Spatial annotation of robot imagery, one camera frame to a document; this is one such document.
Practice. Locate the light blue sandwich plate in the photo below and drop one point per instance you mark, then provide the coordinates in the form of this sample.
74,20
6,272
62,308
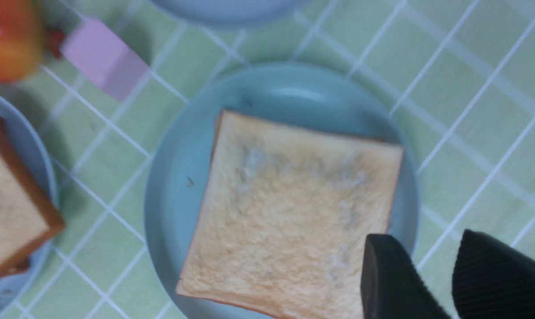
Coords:
300,94

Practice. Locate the toast slice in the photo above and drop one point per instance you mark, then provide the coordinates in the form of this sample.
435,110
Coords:
28,218
284,216

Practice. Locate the red apple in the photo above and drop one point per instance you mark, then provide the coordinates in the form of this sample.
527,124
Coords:
25,38

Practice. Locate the light blue bread plate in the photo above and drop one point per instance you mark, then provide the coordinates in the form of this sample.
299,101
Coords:
28,145

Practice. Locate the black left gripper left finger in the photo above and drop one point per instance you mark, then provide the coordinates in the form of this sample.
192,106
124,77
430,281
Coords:
391,287

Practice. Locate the checkered green tablecloth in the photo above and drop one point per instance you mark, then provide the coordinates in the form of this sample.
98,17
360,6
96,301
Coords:
458,77

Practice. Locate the pink lilac cube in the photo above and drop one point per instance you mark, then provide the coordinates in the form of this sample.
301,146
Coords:
108,62

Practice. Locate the grey egg plate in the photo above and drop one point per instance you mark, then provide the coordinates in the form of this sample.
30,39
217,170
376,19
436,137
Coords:
228,13

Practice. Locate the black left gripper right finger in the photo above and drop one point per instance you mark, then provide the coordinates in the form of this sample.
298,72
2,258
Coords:
491,280

